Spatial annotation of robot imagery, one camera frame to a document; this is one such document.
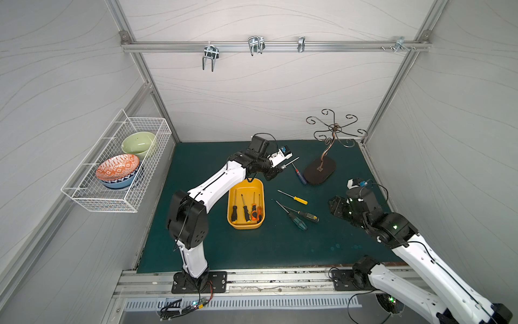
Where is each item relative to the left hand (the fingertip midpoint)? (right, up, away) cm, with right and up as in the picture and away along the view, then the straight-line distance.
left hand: (280, 167), depth 84 cm
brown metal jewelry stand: (+23, -2, +22) cm, 32 cm away
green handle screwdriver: (+7, -23, +5) cm, 25 cm away
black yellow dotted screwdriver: (+14, -22, +5) cm, 27 cm away
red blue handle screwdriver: (+13, -8, +19) cm, 24 cm away
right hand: (+19, -12, -10) cm, 25 cm away
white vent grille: (-34, -48, -14) cm, 60 cm away
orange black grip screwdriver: (-12, -21, +6) cm, 25 cm away
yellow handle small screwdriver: (+8, -15, +12) cm, 21 cm away
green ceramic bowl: (-54, +9, -10) cm, 56 cm away
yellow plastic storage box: (-16, -20, +9) cm, 27 cm away
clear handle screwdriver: (+1, 0, 0) cm, 2 cm away
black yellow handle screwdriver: (-21, -21, +7) cm, 30 cm away
